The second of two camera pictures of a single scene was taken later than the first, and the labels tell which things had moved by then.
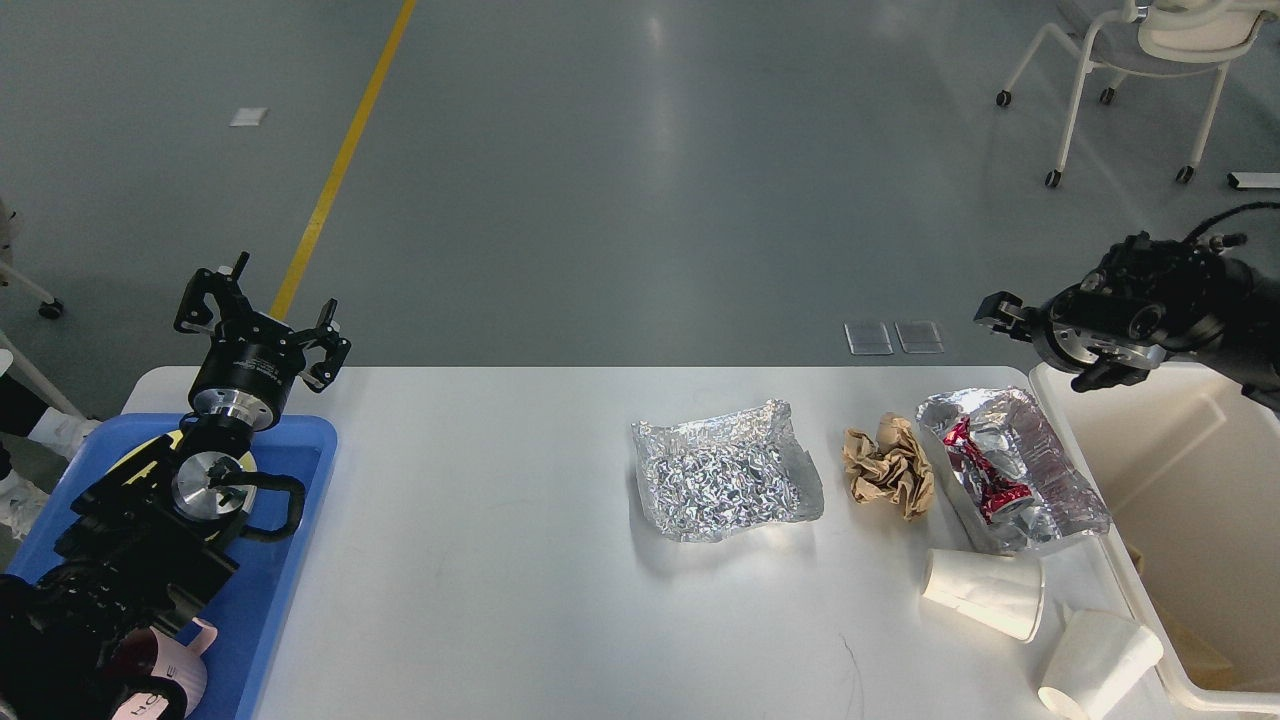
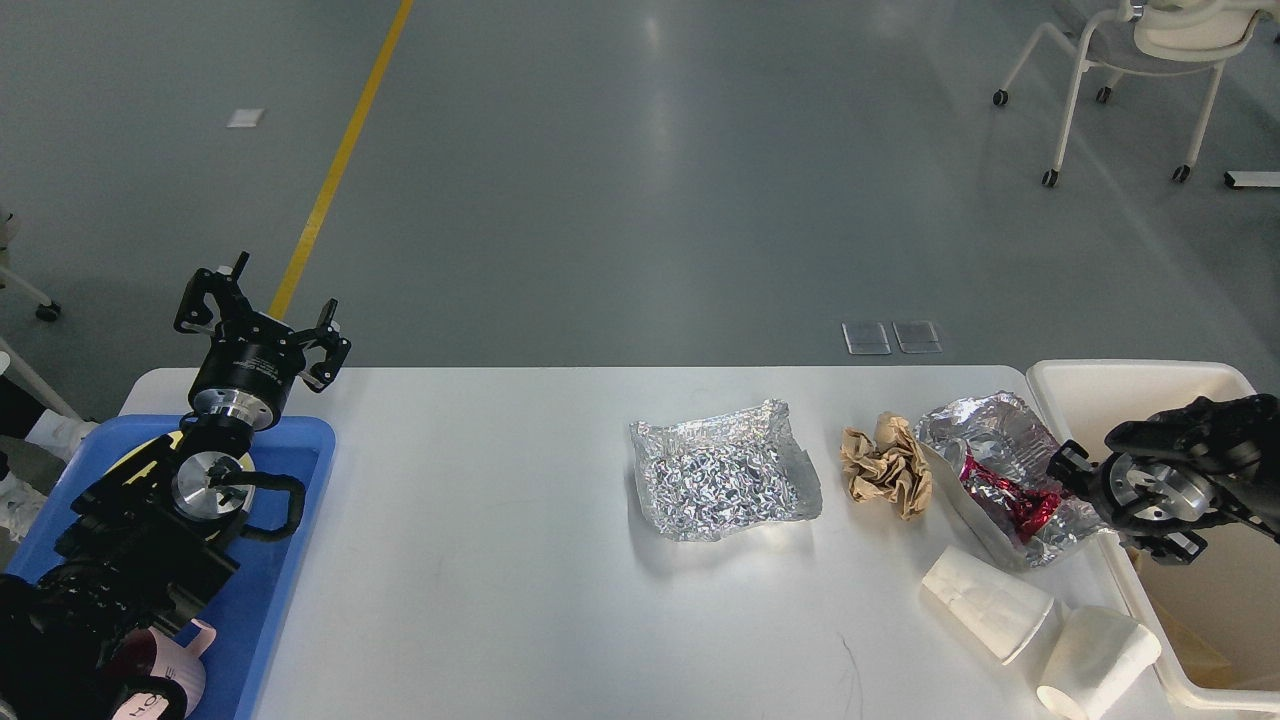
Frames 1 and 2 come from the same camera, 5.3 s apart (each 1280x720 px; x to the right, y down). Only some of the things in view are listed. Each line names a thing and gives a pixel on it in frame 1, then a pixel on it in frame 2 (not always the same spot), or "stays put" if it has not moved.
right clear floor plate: [919, 336] stays put
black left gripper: [249, 373] stays put
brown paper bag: [1218, 637] stays put
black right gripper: [1004, 312] → [1143, 497]
